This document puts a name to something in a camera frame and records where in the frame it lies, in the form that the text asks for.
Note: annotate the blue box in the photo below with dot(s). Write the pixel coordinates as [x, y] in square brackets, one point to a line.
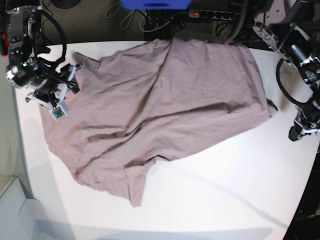
[155, 4]

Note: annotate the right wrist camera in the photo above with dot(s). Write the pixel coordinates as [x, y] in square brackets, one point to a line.
[60, 110]

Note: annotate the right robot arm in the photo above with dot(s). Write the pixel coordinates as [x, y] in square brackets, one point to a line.
[26, 42]

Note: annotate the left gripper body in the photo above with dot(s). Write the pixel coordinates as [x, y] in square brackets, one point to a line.
[304, 126]

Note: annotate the black power strip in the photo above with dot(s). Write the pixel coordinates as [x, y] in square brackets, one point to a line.
[213, 15]

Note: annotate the red clamp tool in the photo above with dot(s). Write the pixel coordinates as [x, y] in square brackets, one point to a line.
[4, 44]

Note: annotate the white cabinet corner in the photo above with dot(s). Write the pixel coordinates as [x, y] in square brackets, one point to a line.
[20, 216]

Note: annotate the mauve t-shirt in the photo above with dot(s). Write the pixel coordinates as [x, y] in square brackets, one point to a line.
[162, 100]

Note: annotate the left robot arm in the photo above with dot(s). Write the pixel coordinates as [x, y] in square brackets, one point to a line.
[277, 23]

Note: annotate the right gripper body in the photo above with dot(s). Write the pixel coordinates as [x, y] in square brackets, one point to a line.
[53, 87]

